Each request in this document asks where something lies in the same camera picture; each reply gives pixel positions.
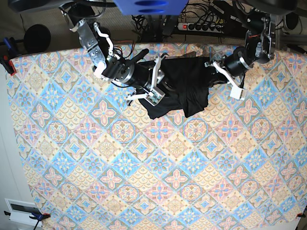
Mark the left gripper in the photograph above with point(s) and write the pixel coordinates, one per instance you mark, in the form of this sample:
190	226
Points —
238	63

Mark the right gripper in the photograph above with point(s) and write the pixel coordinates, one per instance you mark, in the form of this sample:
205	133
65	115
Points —
131	73

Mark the black long-sleeve t-shirt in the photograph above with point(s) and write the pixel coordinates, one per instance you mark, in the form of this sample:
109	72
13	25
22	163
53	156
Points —
191	81

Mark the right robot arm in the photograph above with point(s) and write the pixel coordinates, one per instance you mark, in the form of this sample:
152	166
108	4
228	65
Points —
82	14

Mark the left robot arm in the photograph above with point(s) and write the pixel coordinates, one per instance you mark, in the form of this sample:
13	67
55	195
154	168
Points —
260	36

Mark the white power strip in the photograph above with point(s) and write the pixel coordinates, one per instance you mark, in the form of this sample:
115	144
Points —
212	28

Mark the white round speaker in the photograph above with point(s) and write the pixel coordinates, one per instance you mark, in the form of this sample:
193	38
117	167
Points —
291	21

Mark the patterned tablecloth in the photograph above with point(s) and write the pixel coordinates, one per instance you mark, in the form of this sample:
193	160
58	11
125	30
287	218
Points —
94	163

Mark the black round stool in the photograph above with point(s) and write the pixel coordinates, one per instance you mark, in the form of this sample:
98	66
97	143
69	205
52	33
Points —
37	39

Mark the red black clamp left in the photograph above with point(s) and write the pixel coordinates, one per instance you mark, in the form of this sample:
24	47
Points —
8	65

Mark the red clamp bottom right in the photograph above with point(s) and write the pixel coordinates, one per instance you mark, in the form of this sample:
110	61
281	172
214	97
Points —
301	215

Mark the blue clamp bottom left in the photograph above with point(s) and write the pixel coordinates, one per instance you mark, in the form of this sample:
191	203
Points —
38	216

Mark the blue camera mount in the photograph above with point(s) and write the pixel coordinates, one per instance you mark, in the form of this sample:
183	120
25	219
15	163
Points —
151	7

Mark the white wall vent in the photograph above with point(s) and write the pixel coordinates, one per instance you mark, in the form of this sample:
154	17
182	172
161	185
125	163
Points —
21	211

